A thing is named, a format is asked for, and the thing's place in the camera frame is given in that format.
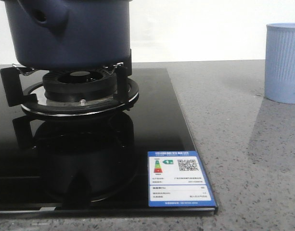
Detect light blue ribbed cup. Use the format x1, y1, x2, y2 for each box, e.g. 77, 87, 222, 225
264, 23, 295, 103

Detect dark blue cooking pot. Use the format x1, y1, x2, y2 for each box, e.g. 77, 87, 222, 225
4, 0, 130, 70

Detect black metal pot support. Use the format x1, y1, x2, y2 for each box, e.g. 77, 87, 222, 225
0, 57, 139, 117

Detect blue energy label sticker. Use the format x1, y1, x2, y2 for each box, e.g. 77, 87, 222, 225
147, 151, 217, 209

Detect black gas burner head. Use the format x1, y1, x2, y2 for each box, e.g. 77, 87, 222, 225
42, 69, 117, 103

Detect black glass gas stove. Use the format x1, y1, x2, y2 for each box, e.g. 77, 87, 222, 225
0, 69, 218, 218

